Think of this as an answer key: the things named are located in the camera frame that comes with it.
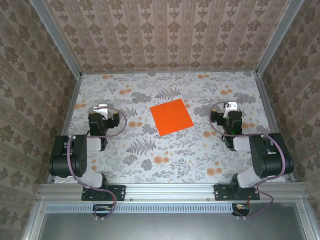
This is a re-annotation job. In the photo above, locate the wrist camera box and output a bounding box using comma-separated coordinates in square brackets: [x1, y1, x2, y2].
[223, 101, 238, 119]
[93, 104, 109, 120]

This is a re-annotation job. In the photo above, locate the grey metal panel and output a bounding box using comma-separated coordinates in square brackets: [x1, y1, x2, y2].
[22, 199, 320, 240]

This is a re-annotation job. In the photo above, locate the orange square paper sheet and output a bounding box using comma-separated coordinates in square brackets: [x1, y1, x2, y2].
[149, 98, 195, 137]

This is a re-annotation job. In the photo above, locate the aluminium side rail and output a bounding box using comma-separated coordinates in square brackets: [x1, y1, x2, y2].
[254, 72, 296, 182]
[46, 74, 84, 184]

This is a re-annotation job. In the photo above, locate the aluminium front rail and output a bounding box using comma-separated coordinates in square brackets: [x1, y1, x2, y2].
[36, 181, 307, 201]

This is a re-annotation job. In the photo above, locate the aluminium frame post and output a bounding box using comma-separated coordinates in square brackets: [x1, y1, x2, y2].
[254, 0, 306, 76]
[29, 0, 83, 78]

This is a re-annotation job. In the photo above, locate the floral patterned table cover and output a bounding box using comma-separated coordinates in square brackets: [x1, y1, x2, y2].
[53, 71, 287, 185]

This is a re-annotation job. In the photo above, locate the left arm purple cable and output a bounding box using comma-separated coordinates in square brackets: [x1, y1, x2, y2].
[65, 105, 128, 222]

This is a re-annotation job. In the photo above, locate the aluminium back rail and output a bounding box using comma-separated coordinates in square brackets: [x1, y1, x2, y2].
[81, 70, 258, 75]

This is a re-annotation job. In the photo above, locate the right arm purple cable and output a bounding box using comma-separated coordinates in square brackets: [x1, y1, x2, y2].
[208, 101, 288, 221]

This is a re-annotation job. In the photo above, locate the small wire connector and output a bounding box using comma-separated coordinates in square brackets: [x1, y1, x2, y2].
[232, 202, 251, 213]
[92, 204, 113, 213]

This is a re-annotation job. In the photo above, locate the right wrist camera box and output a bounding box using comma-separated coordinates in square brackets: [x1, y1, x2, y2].
[223, 101, 238, 119]

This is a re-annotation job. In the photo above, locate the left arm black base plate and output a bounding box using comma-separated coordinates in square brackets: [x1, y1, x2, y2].
[81, 184, 126, 202]

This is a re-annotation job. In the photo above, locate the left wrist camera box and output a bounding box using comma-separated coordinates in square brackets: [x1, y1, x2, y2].
[93, 104, 109, 120]

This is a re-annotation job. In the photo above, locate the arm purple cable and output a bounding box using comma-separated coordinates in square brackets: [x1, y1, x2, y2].
[65, 105, 128, 222]
[208, 101, 288, 221]

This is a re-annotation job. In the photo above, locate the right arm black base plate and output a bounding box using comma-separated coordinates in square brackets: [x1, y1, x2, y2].
[214, 183, 261, 202]

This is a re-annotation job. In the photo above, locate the grey slotted cable duct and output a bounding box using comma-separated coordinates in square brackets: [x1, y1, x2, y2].
[46, 202, 251, 214]

